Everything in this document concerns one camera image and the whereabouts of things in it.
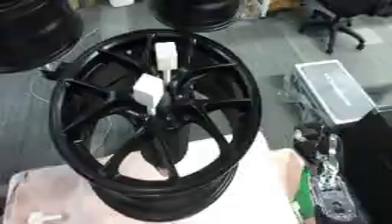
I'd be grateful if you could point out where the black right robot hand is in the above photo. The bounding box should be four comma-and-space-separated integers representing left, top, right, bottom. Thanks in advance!
292, 123, 337, 165

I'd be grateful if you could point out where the black spoked wheel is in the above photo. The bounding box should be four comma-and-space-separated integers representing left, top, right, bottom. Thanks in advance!
47, 28, 263, 223

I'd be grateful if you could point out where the white pin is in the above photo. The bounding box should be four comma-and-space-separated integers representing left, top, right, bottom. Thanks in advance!
131, 73, 167, 116
153, 41, 179, 86
25, 211, 67, 224

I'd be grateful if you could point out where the black round wheel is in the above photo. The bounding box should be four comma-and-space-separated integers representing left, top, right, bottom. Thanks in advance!
0, 0, 86, 74
147, 0, 242, 33

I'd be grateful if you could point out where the grey metal case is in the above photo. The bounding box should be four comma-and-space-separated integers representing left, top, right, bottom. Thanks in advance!
282, 59, 380, 130

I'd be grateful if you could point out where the black office chair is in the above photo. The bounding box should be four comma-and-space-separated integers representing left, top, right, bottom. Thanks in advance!
297, 0, 392, 55

